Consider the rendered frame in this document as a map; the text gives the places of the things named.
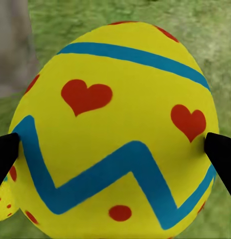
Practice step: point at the tree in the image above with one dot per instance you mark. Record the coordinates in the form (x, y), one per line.
(18, 60)

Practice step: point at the easter egg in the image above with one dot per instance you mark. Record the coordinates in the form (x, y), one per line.
(112, 137)
(8, 205)

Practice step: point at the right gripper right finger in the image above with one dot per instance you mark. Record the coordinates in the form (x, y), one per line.
(218, 150)

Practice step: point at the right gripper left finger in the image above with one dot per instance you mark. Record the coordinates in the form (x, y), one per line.
(8, 153)

